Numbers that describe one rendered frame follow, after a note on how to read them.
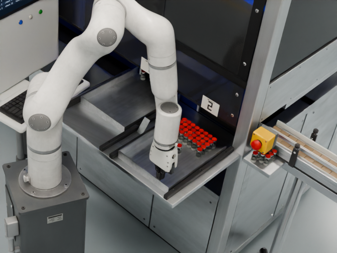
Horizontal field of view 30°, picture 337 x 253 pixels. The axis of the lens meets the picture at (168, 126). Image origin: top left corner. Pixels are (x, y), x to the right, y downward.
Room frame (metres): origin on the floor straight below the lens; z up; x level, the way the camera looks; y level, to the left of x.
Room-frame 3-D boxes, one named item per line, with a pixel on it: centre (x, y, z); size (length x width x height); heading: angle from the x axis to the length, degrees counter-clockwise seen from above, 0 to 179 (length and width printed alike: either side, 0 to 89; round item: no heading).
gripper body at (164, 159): (1.65, 0.00, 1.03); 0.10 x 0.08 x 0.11; 53
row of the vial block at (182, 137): (1.89, -0.08, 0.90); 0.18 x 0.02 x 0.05; 53
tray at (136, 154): (1.82, -0.03, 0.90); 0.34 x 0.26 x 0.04; 143
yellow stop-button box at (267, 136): (1.85, -0.37, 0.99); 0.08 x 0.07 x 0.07; 143
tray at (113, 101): (2.11, 0.17, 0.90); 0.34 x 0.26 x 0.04; 143
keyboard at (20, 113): (2.15, 0.57, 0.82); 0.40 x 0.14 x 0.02; 151
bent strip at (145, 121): (1.89, 0.13, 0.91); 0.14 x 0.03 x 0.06; 143
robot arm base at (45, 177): (1.60, 0.42, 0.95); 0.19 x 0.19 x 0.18
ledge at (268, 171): (1.88, -0.41, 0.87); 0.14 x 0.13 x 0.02; 143
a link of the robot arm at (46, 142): (1.63, 0.42, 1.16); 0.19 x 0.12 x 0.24; 7
